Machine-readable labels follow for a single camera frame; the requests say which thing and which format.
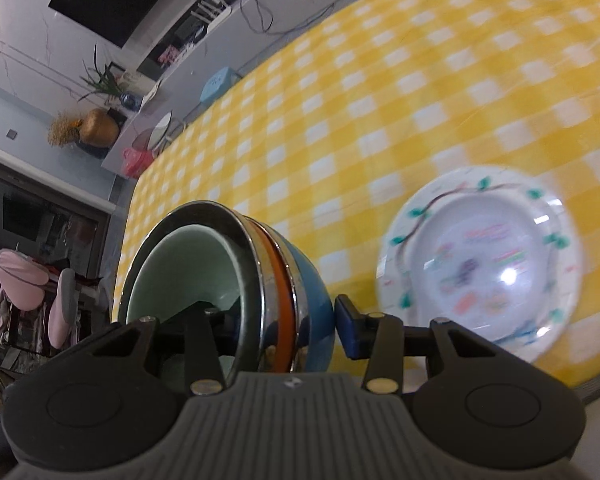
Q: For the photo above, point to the green ceramic bowl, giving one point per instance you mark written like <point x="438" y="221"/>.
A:
<point x="190" y="270"/>

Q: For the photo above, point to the gold vase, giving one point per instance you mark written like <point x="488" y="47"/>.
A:
<point x="100" y="127"/>

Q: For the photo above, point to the stainless steel bowl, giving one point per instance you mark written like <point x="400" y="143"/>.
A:
<point x="277" y="290"/>

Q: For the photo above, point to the green leafy plant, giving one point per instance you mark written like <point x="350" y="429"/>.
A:
<point x="100" y="80"/>

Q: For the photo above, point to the white round stool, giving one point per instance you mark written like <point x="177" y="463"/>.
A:
<point x="161" y="130"/>

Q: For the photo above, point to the dried flower bunch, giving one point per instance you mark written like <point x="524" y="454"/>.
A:
<point x="62" y="130"/>

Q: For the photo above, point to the white router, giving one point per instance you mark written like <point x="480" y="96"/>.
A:
<point x="212" y="12"/>

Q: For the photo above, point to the yellow checked tablecloth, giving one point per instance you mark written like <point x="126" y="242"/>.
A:
<point x="380" y="110"/>

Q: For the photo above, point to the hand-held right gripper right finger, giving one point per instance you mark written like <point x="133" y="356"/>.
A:
<point x="350" y="327"/>

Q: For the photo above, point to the blue plastic stool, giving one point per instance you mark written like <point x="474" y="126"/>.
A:
<point x="220" y="85"/>

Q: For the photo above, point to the white marble tv console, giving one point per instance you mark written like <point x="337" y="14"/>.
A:
<point x="185" y="90"/>

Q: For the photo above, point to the white paper sheet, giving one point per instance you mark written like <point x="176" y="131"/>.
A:
<point x="151" y="92"/>

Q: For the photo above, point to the pink basket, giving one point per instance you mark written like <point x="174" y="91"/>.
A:
<point x="136" y="162"/>

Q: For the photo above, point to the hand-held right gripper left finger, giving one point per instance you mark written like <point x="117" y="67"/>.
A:
<point x="202" y="345"/>

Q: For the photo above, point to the blue glass vase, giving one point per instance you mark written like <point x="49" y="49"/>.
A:
<point x="130" y="101"/>

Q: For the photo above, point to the grey wall switch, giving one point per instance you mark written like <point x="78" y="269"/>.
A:
<point x="12" y="134"/>

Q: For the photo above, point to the pink grey desk chair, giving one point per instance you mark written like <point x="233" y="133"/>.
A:
<point x="25" y="280"/>

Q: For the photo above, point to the blue steel bowl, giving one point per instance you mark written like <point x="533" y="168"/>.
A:
<point x="315" y="300"/>

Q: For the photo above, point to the small white printed dish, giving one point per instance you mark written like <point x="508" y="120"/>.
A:
<point x="480" y="270"/>

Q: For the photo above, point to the pink card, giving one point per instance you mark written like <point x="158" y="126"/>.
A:
<point x="169" y="55"/>

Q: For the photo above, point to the white painted plate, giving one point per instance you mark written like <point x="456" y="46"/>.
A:
<point x="395" y="270"/>

